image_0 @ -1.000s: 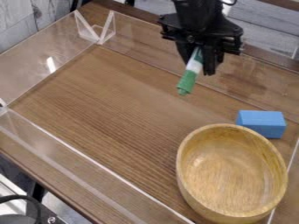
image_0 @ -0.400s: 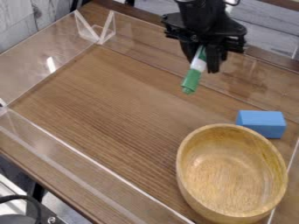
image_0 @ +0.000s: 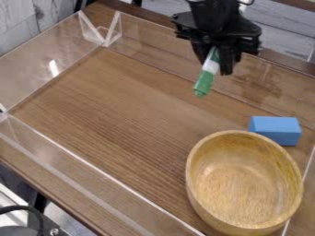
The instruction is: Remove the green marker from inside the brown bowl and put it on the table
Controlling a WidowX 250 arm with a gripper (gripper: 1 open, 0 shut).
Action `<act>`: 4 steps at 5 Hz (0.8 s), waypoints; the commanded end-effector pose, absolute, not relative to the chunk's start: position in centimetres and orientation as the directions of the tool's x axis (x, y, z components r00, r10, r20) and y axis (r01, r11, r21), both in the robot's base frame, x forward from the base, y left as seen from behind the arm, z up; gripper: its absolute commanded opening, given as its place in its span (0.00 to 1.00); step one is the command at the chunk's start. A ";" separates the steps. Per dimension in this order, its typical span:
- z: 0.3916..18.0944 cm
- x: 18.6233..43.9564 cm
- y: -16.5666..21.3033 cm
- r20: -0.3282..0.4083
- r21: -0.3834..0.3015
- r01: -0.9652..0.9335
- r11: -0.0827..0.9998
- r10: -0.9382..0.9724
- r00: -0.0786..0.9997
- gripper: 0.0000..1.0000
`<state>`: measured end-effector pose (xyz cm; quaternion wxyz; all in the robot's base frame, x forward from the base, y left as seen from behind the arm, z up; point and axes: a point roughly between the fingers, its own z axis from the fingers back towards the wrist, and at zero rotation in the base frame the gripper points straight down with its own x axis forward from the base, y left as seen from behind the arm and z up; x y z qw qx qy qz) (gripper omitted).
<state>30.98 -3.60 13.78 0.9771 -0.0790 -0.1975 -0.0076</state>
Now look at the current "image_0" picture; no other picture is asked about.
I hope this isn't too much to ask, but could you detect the brown wooden bowl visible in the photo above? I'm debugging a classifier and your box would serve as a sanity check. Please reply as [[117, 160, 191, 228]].
[[184, 130, 304, 236]]

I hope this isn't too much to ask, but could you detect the black equipment lower left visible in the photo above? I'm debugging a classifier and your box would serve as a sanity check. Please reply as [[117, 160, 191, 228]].
[[0, 205, 66, 236]]

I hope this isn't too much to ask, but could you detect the blue sponge block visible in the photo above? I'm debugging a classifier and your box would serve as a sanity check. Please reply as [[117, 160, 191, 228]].
[[248, 116, 303, 147]]

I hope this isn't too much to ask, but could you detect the clear acrylic barrier wall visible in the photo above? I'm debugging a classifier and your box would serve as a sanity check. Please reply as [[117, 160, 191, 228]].
[[0, 8, 315, 236]]

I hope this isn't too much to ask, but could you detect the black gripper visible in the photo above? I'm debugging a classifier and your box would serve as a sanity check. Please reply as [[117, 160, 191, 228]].
[[172, 12, 261, 76]]

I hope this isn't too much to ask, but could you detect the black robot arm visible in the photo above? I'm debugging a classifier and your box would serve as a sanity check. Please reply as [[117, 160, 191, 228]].
[[171, 0, 261, 76]]

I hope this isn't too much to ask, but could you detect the green white Expo marker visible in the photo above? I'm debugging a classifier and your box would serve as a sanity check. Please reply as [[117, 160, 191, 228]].
[[193, 47, 220, 98]]

